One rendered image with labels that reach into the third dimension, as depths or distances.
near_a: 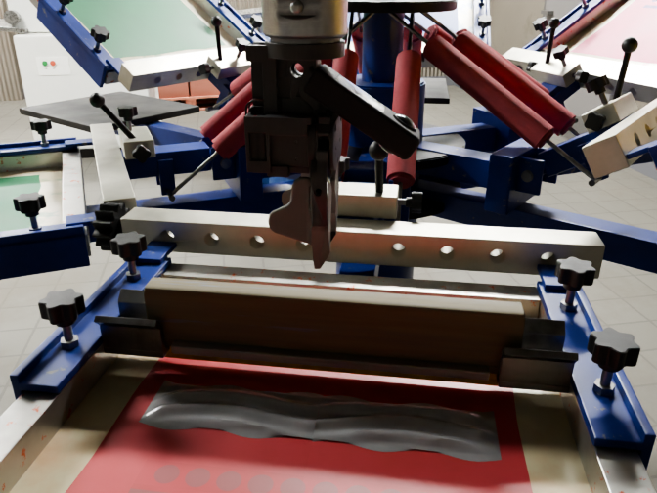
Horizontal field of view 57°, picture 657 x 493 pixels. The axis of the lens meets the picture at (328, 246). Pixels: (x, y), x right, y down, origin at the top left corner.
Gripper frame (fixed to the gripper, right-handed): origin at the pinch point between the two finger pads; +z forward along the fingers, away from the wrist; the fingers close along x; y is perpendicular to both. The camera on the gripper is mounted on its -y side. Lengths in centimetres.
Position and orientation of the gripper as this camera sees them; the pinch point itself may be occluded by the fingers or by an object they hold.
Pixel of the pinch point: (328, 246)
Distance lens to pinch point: 61.7
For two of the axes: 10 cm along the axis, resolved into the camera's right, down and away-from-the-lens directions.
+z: 0.0, 9.1, 4.1
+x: -1.3, 4.0, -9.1
